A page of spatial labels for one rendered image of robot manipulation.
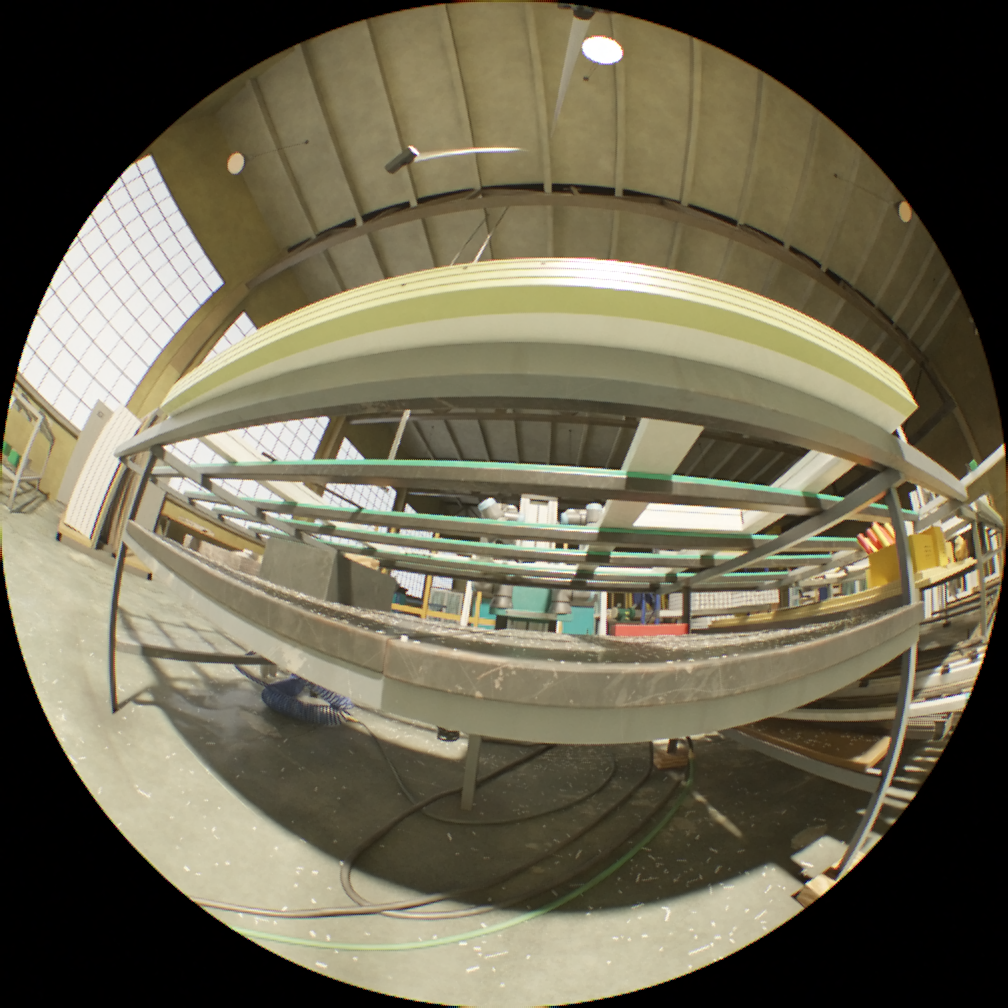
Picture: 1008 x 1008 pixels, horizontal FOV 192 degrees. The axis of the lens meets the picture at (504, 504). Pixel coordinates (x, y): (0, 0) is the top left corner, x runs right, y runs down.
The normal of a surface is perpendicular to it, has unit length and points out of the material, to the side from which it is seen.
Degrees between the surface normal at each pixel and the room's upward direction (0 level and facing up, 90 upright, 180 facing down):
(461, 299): 180
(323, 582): 90
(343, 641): 90
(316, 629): 90
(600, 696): 90
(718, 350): 180
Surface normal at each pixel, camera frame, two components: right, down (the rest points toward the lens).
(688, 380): -0.11, -0.39
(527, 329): -0.11, 0.92
